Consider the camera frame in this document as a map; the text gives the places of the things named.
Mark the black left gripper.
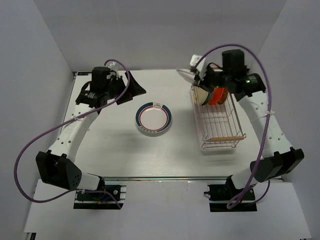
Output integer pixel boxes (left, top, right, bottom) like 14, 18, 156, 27
104, 71, 146, 106

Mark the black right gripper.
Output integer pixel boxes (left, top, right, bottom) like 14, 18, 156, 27
193, 65, 231, 94

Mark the dark green plate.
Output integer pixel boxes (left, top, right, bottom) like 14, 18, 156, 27
204, 91, 214, 105

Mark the white plate green red rim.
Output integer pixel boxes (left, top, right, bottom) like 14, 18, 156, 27
134, 102, 173, 137

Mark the cream plate with print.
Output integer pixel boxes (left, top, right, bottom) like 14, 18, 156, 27
192, 86, 209, 106

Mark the plain white bowl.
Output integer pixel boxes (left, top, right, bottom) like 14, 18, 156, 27
175, 69, 195, 85

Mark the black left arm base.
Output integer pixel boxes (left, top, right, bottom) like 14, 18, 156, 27
73, 179, 127, 210

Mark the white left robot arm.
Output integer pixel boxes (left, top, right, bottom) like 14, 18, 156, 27
35, 66, 146, 200

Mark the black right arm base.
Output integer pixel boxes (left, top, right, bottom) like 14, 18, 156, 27
203, 176, 257, 213

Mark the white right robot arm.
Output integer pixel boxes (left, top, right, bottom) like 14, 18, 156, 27
190, 49, 305, 200

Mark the brown plate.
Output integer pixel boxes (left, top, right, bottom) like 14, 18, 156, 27
217, 88, 229, 105

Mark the orange plate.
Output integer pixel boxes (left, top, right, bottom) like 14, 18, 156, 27
208, 87, 224, 105

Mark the white wire dish rack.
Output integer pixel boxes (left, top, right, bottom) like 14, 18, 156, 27
190, 86, 247, 153

